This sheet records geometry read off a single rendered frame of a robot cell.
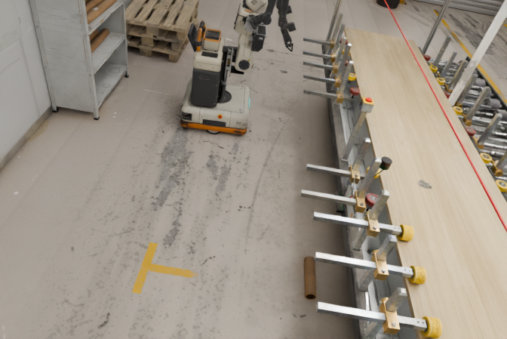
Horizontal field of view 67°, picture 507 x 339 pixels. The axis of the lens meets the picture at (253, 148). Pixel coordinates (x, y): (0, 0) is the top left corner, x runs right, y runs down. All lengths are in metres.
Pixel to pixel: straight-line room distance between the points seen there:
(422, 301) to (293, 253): 1.28
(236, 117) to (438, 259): 2.27
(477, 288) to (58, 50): 3.49
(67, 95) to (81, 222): 1.39
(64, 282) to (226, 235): 1.14
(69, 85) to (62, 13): 0.69
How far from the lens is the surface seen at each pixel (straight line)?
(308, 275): 2.89
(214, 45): 3.61
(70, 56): 3.79
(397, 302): 1.78
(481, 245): 2.47
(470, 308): 2.16
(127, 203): 3.23
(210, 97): 3.68
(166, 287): 2.79
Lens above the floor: 2.42
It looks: 39 degrees down
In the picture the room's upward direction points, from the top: 12 degrees clockwise
